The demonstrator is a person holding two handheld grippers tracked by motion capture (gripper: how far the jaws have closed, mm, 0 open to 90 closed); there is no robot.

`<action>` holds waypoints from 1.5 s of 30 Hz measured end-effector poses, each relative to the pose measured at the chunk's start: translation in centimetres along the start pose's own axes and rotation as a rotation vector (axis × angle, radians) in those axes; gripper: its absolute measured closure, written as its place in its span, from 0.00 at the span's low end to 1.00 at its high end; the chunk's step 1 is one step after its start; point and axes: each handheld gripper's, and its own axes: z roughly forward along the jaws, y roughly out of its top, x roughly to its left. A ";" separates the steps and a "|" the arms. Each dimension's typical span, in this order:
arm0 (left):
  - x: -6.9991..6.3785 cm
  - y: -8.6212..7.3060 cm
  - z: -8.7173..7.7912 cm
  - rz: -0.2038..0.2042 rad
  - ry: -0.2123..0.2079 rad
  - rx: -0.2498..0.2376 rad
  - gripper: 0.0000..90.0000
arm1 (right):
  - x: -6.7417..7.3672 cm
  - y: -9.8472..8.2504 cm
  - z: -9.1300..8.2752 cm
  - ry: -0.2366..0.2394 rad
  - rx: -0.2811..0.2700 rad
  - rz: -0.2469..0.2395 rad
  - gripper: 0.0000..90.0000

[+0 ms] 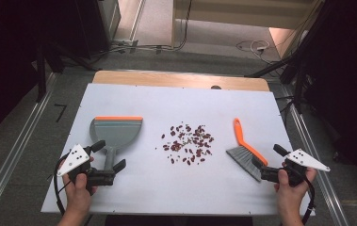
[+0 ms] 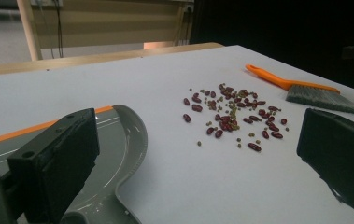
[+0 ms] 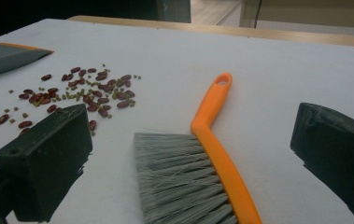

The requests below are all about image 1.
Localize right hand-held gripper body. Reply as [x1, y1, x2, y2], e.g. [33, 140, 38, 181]
[259, 148, 332, 188]

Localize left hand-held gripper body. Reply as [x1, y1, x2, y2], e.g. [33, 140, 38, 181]
[56, 143, 117, 196]

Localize orange-handled grey brush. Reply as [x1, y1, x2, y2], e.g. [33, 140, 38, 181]
[225, 117, 269, 183]

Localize grey dustpan with orange edge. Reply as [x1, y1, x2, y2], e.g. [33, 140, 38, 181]
[89, 116, 144, 172]

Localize pile of red beans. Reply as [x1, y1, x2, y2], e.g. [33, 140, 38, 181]
[154, 121, 216, 167]

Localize person's left hand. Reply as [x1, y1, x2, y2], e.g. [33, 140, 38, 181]
[61, 155, 99, 218]

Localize person's right hand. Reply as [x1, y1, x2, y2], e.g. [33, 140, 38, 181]
[273, 162, 318, 218]

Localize black metal stand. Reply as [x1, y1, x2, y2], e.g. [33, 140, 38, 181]
[35, 41, 48, 104]
[244, 0, 331, 114]

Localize white board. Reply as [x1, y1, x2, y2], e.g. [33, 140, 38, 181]
[40, 82, 316, 218]

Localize person's dark clothing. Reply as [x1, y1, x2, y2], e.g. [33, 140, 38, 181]
[105, 215, 254, 226]

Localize dark curtain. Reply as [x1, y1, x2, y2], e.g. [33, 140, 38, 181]
[288, 0, 357, 189]
[0, 0, 111, 149]

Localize wooden table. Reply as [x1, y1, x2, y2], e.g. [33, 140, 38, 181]
[91, 70, 271, 93]

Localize grey cabinet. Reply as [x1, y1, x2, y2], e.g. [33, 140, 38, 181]
[98, 0, 122, 41]

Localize light wooden shelf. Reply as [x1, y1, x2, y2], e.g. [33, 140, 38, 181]
[171, 0, 325, 48]

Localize metal floor rail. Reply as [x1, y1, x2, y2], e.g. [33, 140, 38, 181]
[283, 89, 350, 226]
[0, 72, 58, 226]

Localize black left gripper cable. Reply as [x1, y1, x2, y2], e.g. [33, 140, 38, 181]
[53, 154, 71, 217]

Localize white cable on floor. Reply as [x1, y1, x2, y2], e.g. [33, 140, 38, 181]
[235, 39, 272, 61]

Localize black floor cables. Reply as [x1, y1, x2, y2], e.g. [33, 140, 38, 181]
[97, 0, 193, 57]

